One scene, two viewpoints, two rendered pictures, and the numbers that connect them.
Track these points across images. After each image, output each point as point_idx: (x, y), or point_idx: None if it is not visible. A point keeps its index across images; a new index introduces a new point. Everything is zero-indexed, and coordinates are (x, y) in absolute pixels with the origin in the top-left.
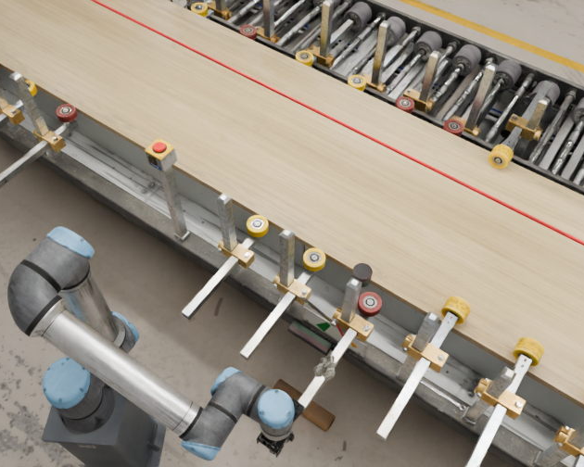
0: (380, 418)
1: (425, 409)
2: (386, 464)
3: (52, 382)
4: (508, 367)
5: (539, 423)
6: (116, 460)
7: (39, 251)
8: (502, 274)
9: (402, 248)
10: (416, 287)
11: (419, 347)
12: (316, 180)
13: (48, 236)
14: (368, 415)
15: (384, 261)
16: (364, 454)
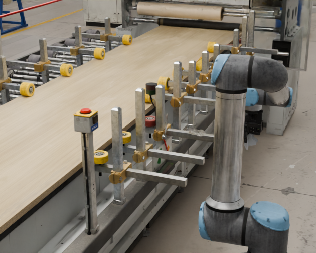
0: (166, 247)
1: (189, 144)
2: (197, 242)
3: (276, 215)
4: None
5: None
6: None
7: (241, 56)
8: (115, 93)
9: (105, 114)
10: (133, 110)
11: (180, 92)
12: (49, 140)
13: (227, 56)
14: (166, 252)
15: None
16: (194, 251)
